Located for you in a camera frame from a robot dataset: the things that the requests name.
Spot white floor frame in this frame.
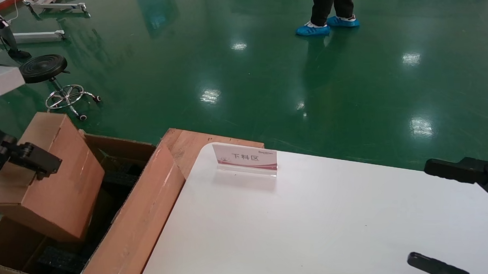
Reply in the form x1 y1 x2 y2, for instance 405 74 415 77
23 0 89 19

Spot blue shoe cover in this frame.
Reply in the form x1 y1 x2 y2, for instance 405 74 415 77
326 14 361 29
295 21 331 37

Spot acrylic sign red white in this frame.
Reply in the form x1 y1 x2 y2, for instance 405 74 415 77
211 143 279 178

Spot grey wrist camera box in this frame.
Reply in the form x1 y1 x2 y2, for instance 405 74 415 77
0 66 26 97

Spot small cardboard box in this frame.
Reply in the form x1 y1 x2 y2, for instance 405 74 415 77
0 111 107 244

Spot white floor bar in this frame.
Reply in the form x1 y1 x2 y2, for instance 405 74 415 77
0 28 65 46

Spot black foam block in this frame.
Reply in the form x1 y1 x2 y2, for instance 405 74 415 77
36 245 90 274
97 148 144 186

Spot black stand foot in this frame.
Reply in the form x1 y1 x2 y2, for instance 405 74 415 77
0 25 33 60

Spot large cardboard box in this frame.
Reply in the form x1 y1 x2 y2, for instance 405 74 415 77
0 128 188 274

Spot black stool chrome base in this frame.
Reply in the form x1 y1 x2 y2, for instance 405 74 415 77
17 53 104 123

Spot person legs black trousers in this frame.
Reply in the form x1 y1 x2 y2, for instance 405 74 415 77
310 0 355 28

